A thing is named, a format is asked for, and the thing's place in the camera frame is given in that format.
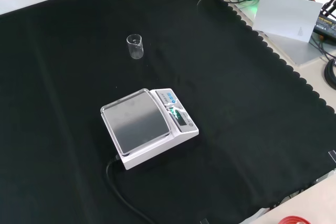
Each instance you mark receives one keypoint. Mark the small clear glass beaker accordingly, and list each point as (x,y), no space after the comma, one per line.
(135,48)

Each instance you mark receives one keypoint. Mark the white electronic balance steel pan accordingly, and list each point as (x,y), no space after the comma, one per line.
(147,129)

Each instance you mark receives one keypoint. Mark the black bench cloth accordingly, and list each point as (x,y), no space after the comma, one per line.
(236,103)

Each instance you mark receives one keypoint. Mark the grey tape piece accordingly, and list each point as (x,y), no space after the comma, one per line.
(333,155)
(204,221)

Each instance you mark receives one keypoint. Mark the pale board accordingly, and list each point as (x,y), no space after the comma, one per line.
(284,16)

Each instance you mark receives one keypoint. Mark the black power adapter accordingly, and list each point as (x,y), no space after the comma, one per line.
(325,26)

